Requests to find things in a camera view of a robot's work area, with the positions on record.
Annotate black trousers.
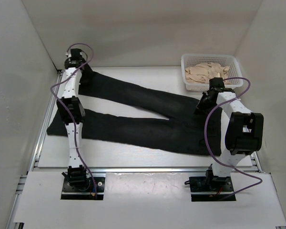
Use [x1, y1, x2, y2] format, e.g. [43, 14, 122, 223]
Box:
[47, 70, 224, 157]

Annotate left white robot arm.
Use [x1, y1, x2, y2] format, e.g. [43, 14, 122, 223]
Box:
[57, 57, 95, 196]

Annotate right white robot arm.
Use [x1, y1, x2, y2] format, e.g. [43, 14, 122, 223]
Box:
[196, 86, 264, 191]

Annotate beige trousers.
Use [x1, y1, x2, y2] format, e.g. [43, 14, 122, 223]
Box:
[185, 62, 230, 84]

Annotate white plastic basket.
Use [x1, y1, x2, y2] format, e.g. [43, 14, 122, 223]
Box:
[181, 54, 243, 92]

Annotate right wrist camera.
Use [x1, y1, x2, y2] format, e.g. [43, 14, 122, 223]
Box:
[209, 77, 225, 90]

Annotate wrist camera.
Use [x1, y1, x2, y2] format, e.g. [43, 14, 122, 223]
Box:
[66, 48, 82, 61]
[209, 77, 225, 90]

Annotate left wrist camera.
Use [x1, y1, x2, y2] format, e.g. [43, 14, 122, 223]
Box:
[66, 48, 82, 61]

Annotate right aluminium frame rail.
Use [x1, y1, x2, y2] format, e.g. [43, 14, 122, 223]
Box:
[251, 152, 264, 173]

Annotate aluminium frame rail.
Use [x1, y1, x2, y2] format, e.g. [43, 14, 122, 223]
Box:
[13, 69, 61, 195]
[251, 152, 264, 173]

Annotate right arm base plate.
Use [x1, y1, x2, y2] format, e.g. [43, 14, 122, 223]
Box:
[184, 177, 236, 202]

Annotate front aluminium rail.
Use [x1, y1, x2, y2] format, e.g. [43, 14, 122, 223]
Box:
[33, 165, 258, 173]

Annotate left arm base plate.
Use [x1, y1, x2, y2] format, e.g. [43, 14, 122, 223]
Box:
[61, 175, 105, 200]

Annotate left aluminium frame rail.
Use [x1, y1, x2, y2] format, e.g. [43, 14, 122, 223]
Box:
[13, 69, 61, 195]

